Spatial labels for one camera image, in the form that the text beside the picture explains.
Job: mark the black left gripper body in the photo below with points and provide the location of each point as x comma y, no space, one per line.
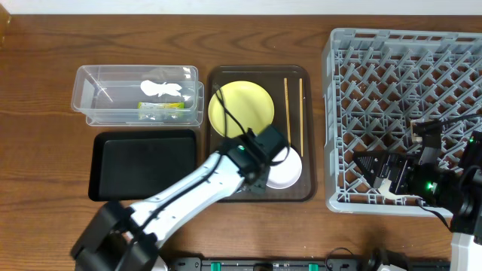
257,184

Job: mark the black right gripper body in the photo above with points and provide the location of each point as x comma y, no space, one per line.
386,172

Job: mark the wooden chopstick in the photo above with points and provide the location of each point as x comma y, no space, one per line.
301,115
287,112

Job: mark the green yellow snack wrapper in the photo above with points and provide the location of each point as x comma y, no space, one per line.
159,111

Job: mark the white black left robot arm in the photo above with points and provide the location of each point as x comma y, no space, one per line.
129,238

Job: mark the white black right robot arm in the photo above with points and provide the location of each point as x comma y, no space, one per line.
461,196

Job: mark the grey plastic dishwasher rack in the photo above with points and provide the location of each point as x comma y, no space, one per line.
375,82

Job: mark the black food waste tray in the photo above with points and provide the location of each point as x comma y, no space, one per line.
130,165

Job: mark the clear plastic waste bin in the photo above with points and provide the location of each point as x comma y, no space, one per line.
108,95

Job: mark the yellow round plate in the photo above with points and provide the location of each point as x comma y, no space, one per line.
249,103

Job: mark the dark brown serving tray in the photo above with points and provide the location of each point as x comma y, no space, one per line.
270,77

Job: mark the black mounting rail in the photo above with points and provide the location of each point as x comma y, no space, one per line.
379,259

